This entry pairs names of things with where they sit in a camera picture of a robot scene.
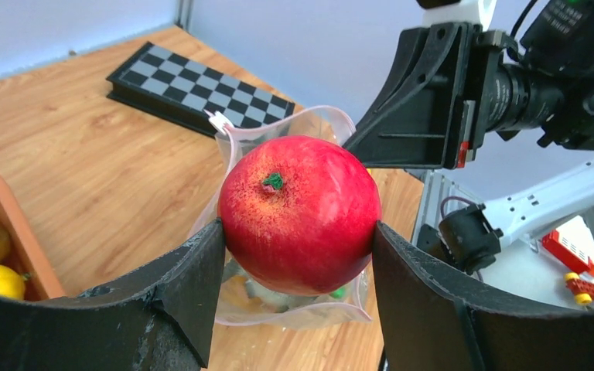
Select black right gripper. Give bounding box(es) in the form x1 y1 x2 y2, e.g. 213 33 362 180
343 22 505 169

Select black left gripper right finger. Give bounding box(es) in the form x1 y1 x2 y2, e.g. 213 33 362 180
373 223 594 370

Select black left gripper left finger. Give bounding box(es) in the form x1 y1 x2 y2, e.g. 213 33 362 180
0 220 225 370

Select clear zip top bag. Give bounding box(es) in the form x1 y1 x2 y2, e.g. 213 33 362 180
205 105 371 329

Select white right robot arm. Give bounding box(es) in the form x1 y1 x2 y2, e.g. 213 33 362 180
344 1 594 273

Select colourful toy blocks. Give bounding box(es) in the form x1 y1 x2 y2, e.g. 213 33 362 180
564 272 594 310

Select red toy brick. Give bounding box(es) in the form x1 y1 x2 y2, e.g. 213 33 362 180
541 230 594 277

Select orange plastic basket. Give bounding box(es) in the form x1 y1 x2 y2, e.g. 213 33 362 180
0 155 67 302

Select black white checkerboard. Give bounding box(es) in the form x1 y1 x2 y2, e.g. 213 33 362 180
107 42 295 137

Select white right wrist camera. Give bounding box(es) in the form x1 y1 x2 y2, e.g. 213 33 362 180
416 0 497 30

